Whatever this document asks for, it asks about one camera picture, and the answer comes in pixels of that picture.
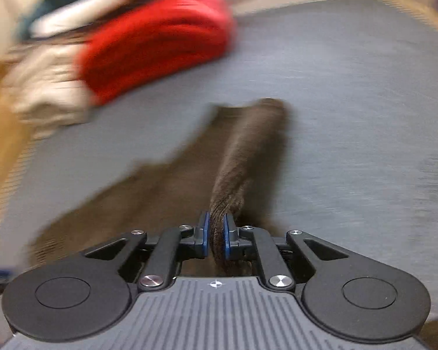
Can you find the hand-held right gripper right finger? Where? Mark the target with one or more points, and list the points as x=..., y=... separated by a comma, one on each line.
x=226, y=238

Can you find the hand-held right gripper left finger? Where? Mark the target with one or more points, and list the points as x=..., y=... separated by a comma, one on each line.
x=204, y=234

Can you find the red folded garment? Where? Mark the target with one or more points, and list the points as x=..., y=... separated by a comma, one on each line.
x=157, y=43

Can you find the cream fleece folded garment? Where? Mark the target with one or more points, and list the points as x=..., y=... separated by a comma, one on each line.
x=47, y=87

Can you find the white folded garment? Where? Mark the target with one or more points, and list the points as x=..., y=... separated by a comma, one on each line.
x=95, y=11

